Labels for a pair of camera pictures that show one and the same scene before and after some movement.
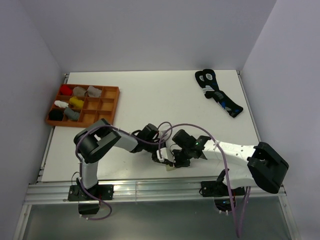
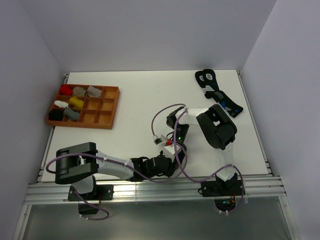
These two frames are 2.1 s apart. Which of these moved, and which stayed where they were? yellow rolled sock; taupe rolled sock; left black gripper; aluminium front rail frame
Moved: left black gripper
Stayed: aluminium front rail frame; yellow rolled sock; taupe rolled sock
